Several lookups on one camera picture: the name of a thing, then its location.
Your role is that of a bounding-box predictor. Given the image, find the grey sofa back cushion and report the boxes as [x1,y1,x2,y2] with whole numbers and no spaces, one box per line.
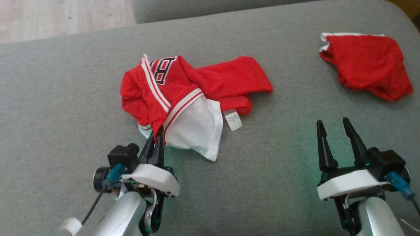
[131,0,315,24]

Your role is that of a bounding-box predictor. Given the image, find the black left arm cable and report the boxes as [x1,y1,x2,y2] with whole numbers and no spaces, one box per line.
[81,187,107,225]

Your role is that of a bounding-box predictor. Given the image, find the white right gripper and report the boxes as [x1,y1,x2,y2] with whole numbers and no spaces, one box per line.
[316,117,389,201]

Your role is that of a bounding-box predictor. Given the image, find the blue right cable connector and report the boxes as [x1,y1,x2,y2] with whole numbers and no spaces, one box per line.
[387,172,416,200]

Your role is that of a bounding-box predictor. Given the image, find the white cable label tag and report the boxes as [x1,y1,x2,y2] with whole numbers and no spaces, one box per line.
[61,218,83,236]

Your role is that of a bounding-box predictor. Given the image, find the blue left cable connector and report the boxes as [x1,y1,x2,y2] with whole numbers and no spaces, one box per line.
[104,164,125,189]

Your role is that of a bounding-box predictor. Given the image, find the red shorts with white stripes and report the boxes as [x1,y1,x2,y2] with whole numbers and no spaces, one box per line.
[319,32,414,101]

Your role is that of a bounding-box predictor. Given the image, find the blue cable connector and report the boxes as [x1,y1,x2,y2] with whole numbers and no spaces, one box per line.
[387,172,416,200]
[104,164,125,189]

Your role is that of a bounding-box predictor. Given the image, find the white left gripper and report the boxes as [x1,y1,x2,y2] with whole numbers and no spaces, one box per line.
[120,126,180,198]

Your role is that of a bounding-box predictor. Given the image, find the grey fabric sofa seat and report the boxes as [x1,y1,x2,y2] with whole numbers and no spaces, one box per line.
[0,0,420,236]

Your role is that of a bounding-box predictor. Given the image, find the red white sports jersey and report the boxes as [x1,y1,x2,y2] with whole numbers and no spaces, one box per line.
[120,54,273,162]

